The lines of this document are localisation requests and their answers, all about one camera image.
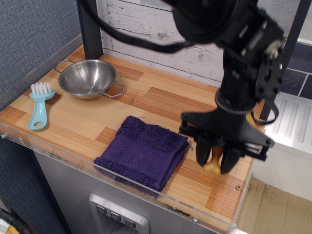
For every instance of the brown toy chicken drumstick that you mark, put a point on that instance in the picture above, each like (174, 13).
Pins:
(213, 166)

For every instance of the dark left frame post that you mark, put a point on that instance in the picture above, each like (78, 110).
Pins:
(91, 35)

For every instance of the silver dispenser button panel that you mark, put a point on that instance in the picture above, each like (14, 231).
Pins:
(111, 218)

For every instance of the clear acrylic table edge guard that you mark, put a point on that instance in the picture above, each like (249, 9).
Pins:
(192, 201)

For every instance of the purple folded cloth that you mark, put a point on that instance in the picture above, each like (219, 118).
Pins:
(145, 153)

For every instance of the stainless steel bowl with handles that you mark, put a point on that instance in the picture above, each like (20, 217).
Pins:
(88, 79)

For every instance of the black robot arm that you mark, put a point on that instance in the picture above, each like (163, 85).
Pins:
(252, 43)

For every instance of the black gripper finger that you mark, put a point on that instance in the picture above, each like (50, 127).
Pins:
(204, 146)
(231, 156)

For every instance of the light blue scrub brush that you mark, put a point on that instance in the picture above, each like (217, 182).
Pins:
(40, 93)

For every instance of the white toy sink drainboard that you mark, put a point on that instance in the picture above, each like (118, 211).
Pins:
(293, 127)

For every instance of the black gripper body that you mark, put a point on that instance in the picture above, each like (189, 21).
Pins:
(227, 125)

